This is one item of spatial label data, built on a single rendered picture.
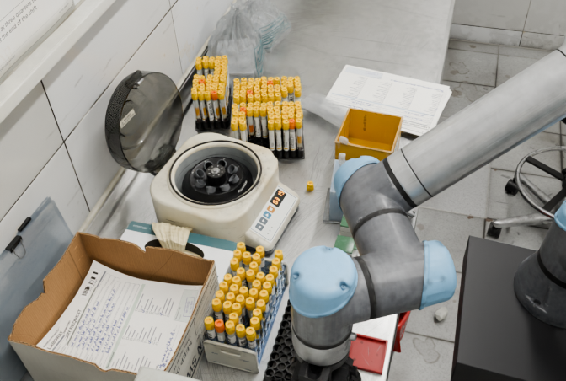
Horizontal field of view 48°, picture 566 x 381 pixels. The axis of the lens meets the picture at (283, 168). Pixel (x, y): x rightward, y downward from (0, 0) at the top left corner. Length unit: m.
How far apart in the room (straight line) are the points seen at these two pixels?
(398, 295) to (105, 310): 0.66
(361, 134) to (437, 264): 0.86
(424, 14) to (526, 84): 1.33
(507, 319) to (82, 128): 0.89
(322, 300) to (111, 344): 0.59
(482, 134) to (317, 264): 0.25
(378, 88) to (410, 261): 1.05
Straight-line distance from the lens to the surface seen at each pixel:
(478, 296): 1.23
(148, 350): 1.18
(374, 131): 1.56
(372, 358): 1.21
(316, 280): 0.70
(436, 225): 2.60
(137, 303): 1.24
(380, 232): 0.77
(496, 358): 1.17
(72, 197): 1.36
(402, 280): 0.74
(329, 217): 1.38
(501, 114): 0.80
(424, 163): 0.80
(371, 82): 1.77
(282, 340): 1.20
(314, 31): 2.01
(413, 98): 1.72
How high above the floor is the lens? 1.93
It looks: 44 degrees down
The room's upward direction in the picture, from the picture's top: 3 degrees counter-clockwise
